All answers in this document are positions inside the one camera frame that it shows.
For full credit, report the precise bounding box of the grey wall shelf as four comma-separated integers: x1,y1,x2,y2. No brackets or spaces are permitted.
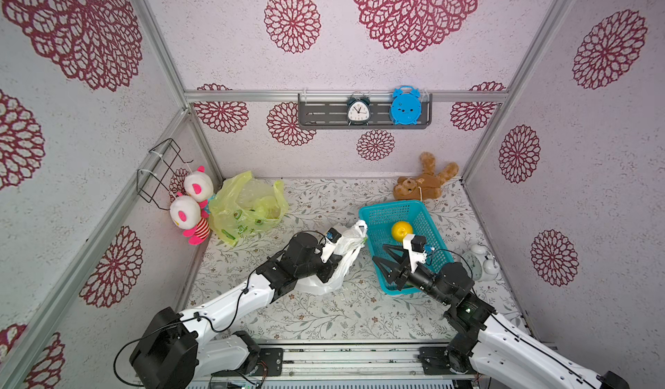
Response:
297,95,432,130

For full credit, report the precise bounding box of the dark green alarm clock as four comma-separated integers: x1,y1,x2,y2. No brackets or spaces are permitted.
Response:
346,96,372,126

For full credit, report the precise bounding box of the teal plastic basket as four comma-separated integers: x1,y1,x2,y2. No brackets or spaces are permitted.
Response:
358,200,454,275

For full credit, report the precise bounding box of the white alarm clock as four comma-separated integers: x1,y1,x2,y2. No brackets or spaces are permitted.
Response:
462,245,500,283

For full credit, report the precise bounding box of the yellow fruit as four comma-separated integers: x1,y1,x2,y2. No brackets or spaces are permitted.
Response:
391,221,414,244

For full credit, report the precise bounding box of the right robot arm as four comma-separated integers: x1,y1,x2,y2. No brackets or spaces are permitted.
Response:
372,236,629,388

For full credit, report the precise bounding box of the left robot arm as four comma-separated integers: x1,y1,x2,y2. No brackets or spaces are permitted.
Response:
128,228,342,388

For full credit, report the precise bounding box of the yellow-green plastic bag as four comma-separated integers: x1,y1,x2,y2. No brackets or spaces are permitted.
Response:
208,171,289,246

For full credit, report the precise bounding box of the white pink plush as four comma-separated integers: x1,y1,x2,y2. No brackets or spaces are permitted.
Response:
169,195,211,246
183,166,215,212

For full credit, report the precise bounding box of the white pink plush lower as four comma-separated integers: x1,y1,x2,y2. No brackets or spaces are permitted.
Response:
169,195,211,246

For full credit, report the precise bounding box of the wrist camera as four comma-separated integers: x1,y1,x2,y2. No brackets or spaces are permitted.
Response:
403,234,427,273
320,224,346,264

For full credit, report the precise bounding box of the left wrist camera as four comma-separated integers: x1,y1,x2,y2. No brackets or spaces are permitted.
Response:
320,224,346,264

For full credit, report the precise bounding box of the blue alarm clock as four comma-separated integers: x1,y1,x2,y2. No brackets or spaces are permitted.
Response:
390,86,422,126

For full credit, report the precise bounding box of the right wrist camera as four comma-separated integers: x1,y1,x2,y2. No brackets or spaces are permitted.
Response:
403,234,427,273

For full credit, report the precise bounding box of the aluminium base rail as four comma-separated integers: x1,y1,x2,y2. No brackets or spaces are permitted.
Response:
181,341,571,382

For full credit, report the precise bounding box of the white pink plush upper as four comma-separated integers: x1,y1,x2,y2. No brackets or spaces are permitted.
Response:
183,166,215,212

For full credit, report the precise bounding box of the white plastic bag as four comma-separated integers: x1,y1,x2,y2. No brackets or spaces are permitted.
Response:
294,220,368,295

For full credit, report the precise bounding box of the black wire rack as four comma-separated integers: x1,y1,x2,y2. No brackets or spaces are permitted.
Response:
134,138,192,211

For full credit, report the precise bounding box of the brown teddy bear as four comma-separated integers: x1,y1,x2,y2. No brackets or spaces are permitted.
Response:
393,152,460,201

